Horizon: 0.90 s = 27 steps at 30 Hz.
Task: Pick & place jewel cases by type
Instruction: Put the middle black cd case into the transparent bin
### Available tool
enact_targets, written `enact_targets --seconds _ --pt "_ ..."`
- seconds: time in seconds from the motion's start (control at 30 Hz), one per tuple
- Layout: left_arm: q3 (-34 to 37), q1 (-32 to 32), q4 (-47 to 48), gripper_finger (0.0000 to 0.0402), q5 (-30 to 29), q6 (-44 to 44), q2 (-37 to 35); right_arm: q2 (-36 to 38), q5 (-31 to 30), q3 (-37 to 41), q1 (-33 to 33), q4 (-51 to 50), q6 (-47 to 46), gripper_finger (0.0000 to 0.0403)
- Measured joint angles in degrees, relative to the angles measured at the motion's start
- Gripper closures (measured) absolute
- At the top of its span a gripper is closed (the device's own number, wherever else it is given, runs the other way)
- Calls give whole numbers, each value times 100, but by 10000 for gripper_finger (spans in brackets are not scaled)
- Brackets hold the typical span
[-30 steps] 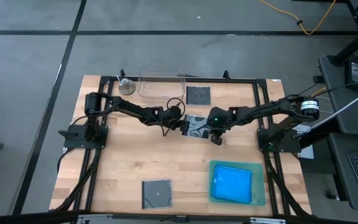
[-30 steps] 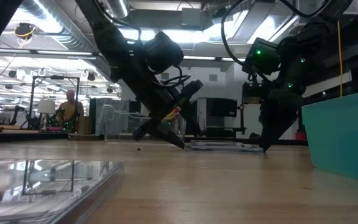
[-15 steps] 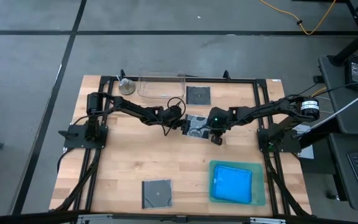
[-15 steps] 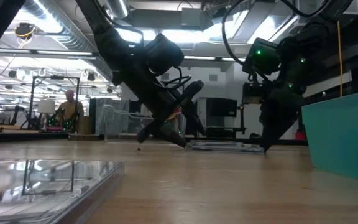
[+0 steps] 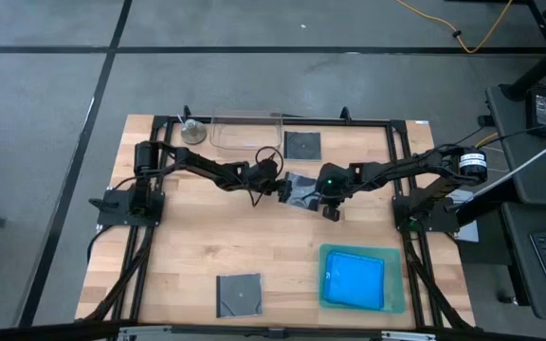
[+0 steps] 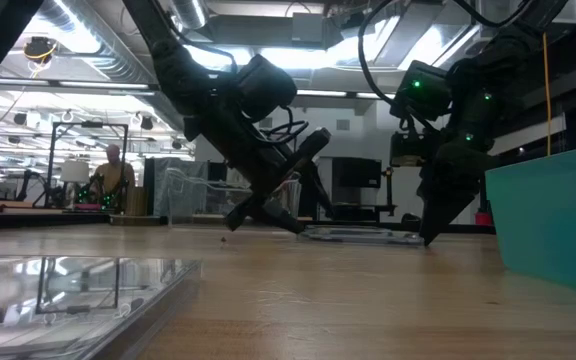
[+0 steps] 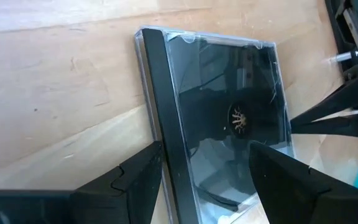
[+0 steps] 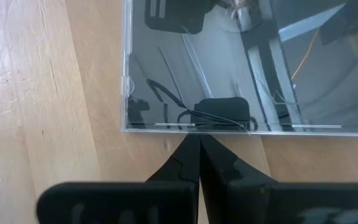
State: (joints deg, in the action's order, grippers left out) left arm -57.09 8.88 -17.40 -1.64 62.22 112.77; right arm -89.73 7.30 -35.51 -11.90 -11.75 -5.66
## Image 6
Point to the teal plastic tray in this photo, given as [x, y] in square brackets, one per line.
[553, 220]

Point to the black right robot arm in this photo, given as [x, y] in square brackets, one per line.
[488, 90]

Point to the person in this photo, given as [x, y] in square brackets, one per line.
[113, 172]

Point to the white lampshade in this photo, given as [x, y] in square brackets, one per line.
[75, 171]

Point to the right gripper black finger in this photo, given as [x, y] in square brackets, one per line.
[443, 212]

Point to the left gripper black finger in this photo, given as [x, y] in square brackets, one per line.
[318, 187]
[285, 217]

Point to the pink object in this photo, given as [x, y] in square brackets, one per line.
[87, 206]

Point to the red object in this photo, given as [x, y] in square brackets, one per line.
[483, 218]

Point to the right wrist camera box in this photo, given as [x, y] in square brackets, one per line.
[408, 150]

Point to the black gantry frame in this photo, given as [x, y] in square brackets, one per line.
[51, 165]

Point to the clear plastic bin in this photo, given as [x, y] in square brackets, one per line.
[188, 197]

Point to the black monitor on stand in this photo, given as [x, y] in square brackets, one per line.
[358, 172]

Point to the silver air duct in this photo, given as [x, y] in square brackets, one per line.
[190, 12]

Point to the black aluminium table frame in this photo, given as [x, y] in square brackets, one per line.
[483, 229]

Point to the long ceiling light bar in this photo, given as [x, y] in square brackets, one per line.
[103, 85]

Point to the black CD jewel case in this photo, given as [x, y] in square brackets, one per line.
[68, 300]

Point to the shiny CD jewel case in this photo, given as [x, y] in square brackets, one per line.
[368, 237]

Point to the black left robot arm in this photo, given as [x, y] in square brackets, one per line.
[178, 70]

